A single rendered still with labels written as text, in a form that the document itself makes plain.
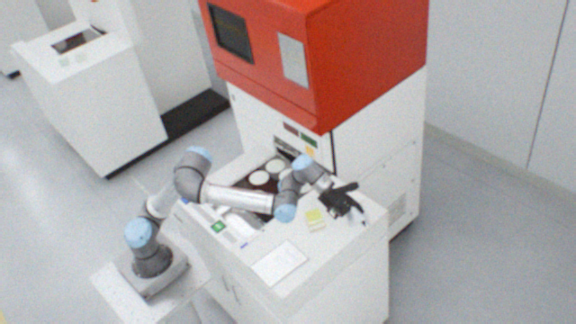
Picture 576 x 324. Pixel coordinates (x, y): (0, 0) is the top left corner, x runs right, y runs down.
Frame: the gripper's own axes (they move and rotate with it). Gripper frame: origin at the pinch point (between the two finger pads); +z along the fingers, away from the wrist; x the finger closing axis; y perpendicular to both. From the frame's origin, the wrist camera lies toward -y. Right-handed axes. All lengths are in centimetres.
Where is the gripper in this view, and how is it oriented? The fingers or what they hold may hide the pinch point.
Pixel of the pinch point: (365, 221)
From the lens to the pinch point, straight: 197.3
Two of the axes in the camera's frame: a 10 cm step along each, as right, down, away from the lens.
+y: -6.2, 6.3, -4.7
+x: 3.6, -3.1, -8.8
